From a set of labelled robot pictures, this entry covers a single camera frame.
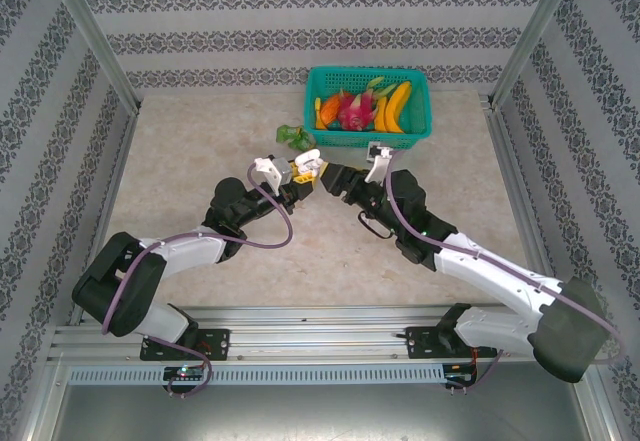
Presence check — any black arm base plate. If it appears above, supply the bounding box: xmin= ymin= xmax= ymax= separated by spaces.
xmin=138 ymin=328 xmax=232 ymax=363
xmin=404 ymin=324 xmax=497 ymax=361

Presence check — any pink dragon fruit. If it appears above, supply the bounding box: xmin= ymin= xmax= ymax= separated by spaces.
xmin=337 ymin=76 xmax=397 ymax=132

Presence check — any aluminium side rail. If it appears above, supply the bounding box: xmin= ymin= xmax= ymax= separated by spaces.
xmin=68 ymin=108 xmax=144 ymax=325
xmin=482 ymin=95 xmax=571 ymax=322

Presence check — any small green circuit board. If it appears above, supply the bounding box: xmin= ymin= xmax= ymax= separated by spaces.
xmin=443 ymin=366 xmax=479 ymax=388
xmin=163 ymin=364 xmax=207 ymax=383

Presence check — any small yellow banana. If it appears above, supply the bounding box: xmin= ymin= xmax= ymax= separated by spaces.
xmin=373 ymin=96 xmax=392 ymax=133

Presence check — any large yellow banana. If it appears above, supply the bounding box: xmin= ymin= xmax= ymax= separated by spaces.
xmin=384 ymin=82 xmax=414 ymax=135

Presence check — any teal plastic mesh basket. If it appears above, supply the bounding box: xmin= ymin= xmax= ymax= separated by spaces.
xmin=303 ymin=65 xmax=434 ymax=152

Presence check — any slotted grey cable duct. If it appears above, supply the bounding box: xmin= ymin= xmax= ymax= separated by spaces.
xmin=67 ymin=363 xmax=447 ymax=386

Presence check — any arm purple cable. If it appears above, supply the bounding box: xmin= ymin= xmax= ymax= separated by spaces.
xmin=101 ymin=165 xmax=295 ymax=400
xmin=384 ymin=148 xmax=624 ymax=392

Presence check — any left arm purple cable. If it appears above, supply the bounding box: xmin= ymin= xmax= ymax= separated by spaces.
xmin=101 ymin=165 xmax=295 ymax=400

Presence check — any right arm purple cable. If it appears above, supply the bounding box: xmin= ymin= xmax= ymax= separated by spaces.
xmin=384 ymin=148 xmax=624 ymax=392

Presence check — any aluminium frame post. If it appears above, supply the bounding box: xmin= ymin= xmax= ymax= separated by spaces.
xmin=42 ymin=0 xmax=142 ymax=113
xmin=489 ymin=0 xmax=599 ymax=110

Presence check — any aluminium front rail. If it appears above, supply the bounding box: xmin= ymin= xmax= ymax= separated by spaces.
xmin=47 ymin=304 xmax=587 ymax=362

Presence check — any thin black cable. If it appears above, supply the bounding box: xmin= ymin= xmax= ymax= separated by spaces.
xmin=357 ymin=209 xmax=397 ymax=240

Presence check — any orange mango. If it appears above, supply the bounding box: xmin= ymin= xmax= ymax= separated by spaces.
xmin=319 ymin=93 xmax=345 ymax=128

